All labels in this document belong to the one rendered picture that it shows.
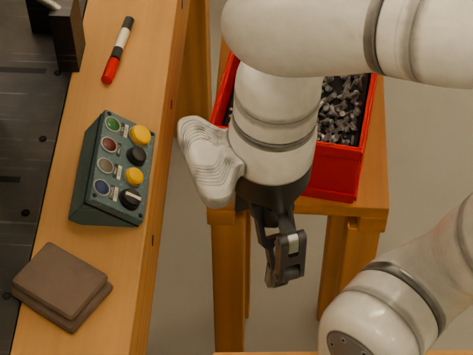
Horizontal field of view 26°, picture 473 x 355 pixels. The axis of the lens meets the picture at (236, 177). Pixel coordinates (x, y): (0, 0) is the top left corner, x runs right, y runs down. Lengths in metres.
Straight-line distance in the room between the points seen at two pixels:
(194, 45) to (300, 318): 0.66
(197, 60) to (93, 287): 1.22
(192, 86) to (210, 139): 1.58
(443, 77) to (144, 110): 0.81
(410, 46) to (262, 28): 0.11
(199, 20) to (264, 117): 1.49
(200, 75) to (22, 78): 0.96
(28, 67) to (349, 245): 0.54
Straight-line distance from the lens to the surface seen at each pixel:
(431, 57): 0.67
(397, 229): 2.44
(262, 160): 0.84
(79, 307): 1.22
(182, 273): 2.34
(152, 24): 1.56
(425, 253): 0.88
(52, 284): 1.24
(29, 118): 1.45
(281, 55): 0.72
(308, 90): 0.79
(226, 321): 1.74
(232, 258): 1.58
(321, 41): 0.70
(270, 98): 0.79
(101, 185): 1.28
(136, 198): 1.29
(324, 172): 1.41
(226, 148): 0.86
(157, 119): 1.42
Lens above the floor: 1.96
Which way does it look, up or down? 51 degrees down
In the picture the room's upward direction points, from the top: straight up
